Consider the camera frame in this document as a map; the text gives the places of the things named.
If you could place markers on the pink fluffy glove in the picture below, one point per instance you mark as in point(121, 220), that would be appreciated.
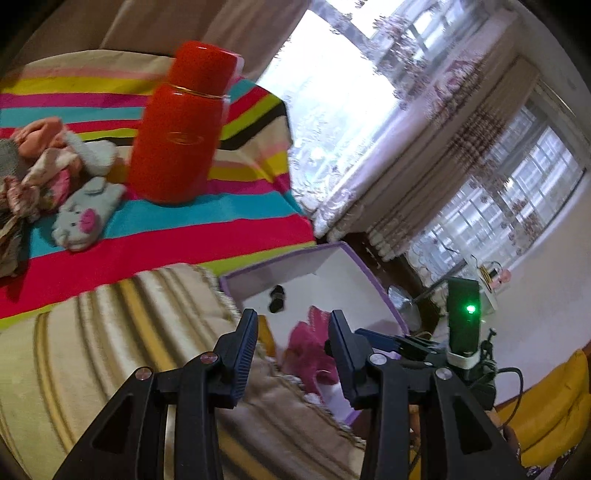
point(307, 346)

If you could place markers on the white box with purple rim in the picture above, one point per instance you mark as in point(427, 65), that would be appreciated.
point(341, 277)

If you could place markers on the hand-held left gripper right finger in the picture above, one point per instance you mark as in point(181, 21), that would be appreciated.
point(341, 350)

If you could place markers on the silver floor lamp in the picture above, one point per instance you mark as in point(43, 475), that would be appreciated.
point(404, 304)

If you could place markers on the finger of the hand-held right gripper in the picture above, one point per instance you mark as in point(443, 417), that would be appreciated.
point(378, 339)

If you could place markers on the red thermos bottle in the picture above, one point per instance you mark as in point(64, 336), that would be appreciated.
point(180, 138)

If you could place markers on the beige sofa backrest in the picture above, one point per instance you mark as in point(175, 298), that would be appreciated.
point(161, 23)

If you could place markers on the grey mouse mitten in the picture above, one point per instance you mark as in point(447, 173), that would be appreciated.
point(83, 217)
point(94, 154)

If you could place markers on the yellow cushion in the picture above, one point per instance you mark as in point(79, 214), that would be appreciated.
point(549, 406)

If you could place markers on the white side table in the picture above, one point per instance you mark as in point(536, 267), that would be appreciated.
point(489, 286)

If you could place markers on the pile of small clothes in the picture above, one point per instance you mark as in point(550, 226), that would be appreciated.
point(41, 184)

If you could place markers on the peach cloth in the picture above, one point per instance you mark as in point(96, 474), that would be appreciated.
point(39, 136)

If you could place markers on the beige drape curtain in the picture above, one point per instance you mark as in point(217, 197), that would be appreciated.
point(438, 152)

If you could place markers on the small black item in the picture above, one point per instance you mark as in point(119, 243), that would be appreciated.
point(278, 300)

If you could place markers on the beige striped fringed throw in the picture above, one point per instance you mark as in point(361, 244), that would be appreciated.
point(115, 332)

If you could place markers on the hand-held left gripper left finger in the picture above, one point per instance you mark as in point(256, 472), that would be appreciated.
point(244, 355)

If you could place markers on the white lace curtain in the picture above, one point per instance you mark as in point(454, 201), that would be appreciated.
point(332, 124)
point(503, 221)

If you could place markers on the colourful striped blanket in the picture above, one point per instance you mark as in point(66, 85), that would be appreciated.
point(207, 221)

